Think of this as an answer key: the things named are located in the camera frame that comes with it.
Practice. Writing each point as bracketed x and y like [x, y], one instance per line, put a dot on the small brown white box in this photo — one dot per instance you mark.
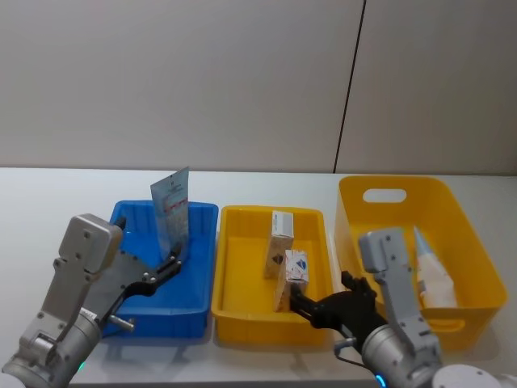
[295, 266]

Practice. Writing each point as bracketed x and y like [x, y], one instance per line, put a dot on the tall brown carton box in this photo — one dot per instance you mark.
[278, 250]

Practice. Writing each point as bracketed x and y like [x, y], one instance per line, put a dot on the white squeeze tube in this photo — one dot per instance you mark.
[434, 279]

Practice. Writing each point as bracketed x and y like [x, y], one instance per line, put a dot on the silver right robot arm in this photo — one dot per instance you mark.
[398, 323]

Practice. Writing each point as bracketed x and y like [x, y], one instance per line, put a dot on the silver blue foil pouch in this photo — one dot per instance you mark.
[171, 214]

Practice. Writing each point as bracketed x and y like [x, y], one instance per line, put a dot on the blue plastic bin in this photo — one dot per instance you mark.
[177, 299]

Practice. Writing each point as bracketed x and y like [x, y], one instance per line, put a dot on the shallow yellow plastic bin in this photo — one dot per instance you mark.
[246, 295]

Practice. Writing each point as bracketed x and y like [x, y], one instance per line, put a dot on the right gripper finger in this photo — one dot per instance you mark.
[303, 303]
[357, 285]

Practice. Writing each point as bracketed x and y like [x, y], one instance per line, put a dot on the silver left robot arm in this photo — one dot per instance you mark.
[72, 266]

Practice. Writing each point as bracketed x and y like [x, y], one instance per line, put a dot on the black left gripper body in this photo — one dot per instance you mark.
[121, 279]

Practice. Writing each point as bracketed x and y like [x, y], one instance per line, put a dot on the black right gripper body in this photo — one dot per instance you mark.
[347, 311]

